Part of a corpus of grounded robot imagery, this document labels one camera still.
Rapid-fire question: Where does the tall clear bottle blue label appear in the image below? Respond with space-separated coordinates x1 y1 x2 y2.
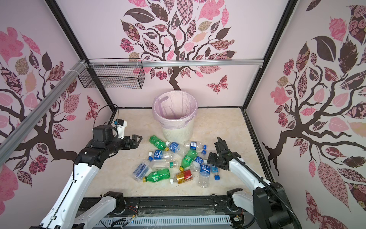
198 160 211 188

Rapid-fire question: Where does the clear bottle blue chinese label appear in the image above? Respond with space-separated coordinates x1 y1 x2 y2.
149 150 174 160

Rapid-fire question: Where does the large clear bottle blue label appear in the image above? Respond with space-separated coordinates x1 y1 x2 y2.
132 156 153 181

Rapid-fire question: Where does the green bottle yellow cap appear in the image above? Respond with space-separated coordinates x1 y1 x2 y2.
179 149 197 172

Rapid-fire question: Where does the clear bottle blue cap label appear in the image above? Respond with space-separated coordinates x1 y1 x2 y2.
184 140 207 151

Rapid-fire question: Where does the green bottle front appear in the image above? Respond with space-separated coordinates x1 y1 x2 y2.
143 169 171 183

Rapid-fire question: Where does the small bottle blue label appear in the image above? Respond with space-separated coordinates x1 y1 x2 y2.
190 150 207 172

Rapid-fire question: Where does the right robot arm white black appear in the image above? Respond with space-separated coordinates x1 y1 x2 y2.
207 137 302 229

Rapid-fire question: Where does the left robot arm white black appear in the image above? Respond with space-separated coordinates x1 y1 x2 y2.
37 119 143 229

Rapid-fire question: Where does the green bottle near bin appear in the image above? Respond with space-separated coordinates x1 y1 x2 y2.
149 135 169 151

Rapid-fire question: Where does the white ribbed waste bin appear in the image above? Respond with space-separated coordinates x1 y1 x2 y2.
162 120 194 144

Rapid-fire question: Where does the pink plastic bin liner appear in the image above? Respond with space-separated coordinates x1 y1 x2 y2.
152 90 198 129

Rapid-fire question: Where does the clear square bottle green band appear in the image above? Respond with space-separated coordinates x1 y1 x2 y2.
149 159 178 171

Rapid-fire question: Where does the clear bottle blue sweat label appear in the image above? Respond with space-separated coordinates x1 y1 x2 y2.
165 141 187 157

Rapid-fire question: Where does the red gold label bottle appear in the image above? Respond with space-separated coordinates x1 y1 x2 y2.
170 170 193 184

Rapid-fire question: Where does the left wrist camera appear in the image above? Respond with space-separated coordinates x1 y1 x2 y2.
114 119 128 139

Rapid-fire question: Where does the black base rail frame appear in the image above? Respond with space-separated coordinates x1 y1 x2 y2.
57 194 301 229

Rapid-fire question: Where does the black wire mesh basket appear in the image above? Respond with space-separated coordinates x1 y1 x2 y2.
78 57 145 89

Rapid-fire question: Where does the white slotted cable duct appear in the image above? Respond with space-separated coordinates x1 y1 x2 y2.
92 215 232 229

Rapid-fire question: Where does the rear aluminium rail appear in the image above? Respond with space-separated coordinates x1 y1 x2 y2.
89 59 264 67

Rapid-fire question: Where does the aluminium rail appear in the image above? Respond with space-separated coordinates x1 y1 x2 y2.
89 59 264 67
1 60 88 165

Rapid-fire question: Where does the left aluminium rail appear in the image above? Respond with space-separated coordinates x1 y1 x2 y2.
1 60 88 165

